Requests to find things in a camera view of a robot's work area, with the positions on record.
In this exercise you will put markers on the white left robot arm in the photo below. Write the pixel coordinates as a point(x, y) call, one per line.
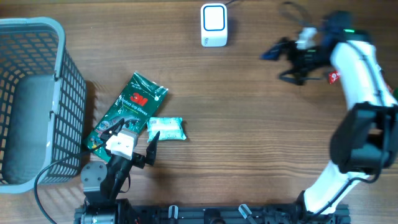
point(103, 182)

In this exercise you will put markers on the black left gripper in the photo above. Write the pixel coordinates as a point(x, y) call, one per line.
point(139, 160)

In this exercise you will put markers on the white barcode scanner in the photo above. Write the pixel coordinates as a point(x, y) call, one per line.
point(214, 25)

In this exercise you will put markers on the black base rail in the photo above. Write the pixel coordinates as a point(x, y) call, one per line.
point(174, 214)

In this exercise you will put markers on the red coffee stick sachet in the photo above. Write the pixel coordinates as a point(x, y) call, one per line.
point(333, 77)

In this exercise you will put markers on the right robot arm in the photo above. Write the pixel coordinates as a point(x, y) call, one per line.
point(365, 142)

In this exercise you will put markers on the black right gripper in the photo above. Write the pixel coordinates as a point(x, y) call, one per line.
point(293, 55)

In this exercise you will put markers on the green 3M gloves packet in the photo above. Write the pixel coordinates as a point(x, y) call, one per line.
point(137, 103)

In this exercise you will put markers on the teal tissue pack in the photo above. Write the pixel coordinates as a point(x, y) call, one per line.
point(169, 129)

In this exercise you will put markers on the grey plastic shopping basket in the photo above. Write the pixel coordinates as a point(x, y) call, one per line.
point(43, 101)

